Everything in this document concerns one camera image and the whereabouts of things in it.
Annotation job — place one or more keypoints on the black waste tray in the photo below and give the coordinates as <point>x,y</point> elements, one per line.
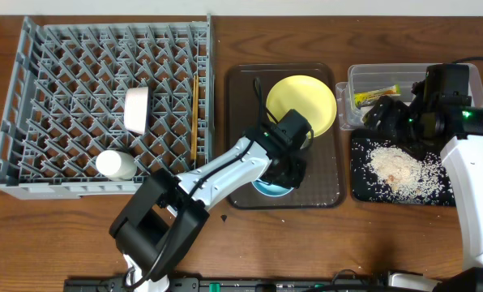
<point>361,142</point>

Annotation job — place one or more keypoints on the dark brown serving tray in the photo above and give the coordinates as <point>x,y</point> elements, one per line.
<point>323,185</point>

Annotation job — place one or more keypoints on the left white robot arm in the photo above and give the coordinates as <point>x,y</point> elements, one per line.
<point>165,215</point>

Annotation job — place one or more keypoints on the spilled rice pile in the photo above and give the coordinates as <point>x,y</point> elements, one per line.
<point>402,178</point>

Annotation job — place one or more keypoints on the yellow round plate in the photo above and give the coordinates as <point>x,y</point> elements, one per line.
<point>309,96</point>

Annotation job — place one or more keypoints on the grey plastic dish rack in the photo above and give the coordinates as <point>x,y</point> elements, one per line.
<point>66,98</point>

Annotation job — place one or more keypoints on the white bowl with crumbs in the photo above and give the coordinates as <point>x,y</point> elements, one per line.
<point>136,109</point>

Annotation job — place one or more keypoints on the light blue bowl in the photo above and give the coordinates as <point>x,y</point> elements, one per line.
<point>270,190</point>

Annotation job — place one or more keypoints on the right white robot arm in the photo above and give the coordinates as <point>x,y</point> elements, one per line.
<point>455,130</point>

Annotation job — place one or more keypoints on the black equipment rail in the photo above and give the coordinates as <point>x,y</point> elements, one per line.
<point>344,277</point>

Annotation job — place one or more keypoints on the clear plastic waste bin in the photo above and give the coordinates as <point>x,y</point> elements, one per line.
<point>370,77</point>

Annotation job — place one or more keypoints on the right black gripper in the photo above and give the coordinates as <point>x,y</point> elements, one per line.
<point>395,109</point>

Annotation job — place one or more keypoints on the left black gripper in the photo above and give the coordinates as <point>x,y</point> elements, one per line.
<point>286,174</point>

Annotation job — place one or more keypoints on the white cup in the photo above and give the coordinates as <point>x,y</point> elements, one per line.
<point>116,166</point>

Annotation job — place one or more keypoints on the green yellow snack wrapper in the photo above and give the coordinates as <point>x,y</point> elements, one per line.
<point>364,99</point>

